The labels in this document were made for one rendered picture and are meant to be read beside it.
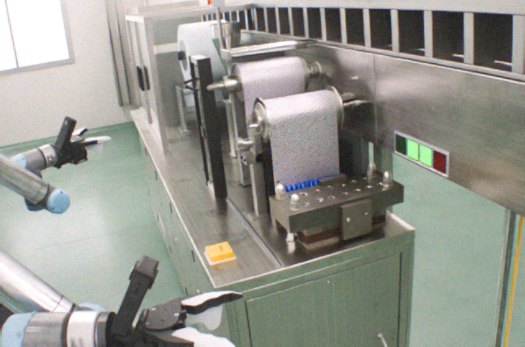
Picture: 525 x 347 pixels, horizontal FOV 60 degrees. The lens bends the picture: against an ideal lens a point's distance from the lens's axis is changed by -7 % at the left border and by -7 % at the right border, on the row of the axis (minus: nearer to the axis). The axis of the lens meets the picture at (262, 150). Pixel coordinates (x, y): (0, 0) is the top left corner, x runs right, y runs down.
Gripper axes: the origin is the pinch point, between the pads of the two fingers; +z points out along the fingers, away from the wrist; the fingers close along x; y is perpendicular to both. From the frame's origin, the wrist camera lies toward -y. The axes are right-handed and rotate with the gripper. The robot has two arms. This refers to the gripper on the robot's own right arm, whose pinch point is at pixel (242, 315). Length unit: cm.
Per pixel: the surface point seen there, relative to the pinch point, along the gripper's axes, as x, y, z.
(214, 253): -76, 21, -13
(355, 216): -79, 15, 31
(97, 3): -595, -135, -202
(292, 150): -94, -4, 14
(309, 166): -97, 2, 19
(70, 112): -595, 9, -260
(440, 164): -62, -3, 51
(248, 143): -97, -7, 0
